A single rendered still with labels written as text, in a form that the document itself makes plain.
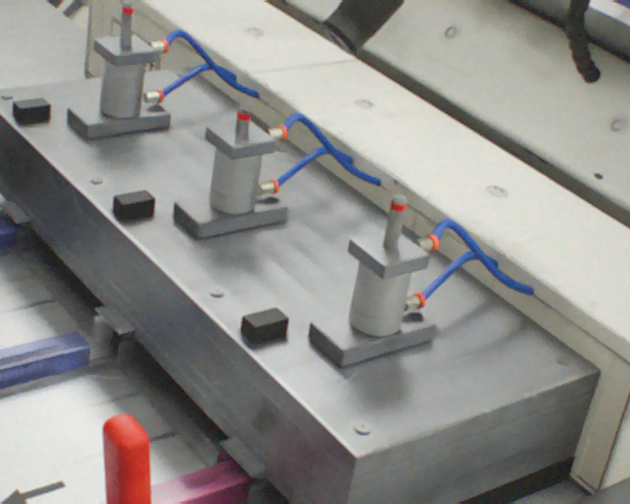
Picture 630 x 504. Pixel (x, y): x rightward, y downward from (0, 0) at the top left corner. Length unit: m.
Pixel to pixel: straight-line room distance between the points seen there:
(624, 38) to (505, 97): 0.07
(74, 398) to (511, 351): 0.19
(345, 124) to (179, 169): 0.09
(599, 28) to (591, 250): 0.14
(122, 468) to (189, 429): 0.18
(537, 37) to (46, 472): 0.37
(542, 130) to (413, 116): 0.07
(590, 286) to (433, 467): 0.12
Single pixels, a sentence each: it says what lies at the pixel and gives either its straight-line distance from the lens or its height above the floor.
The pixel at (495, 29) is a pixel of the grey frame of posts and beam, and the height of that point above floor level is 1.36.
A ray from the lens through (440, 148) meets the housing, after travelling 0.68.
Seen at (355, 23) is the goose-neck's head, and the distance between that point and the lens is 0.48.
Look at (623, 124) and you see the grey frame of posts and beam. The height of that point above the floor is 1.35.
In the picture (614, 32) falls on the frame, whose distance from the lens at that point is 0.69.
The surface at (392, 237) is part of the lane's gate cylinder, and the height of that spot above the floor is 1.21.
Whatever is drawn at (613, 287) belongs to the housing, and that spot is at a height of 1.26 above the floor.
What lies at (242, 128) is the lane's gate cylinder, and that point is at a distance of 0.59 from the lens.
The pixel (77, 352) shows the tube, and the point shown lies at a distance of 0.60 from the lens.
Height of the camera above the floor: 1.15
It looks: 3 degrees up
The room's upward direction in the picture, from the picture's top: 42 degrees clockwise
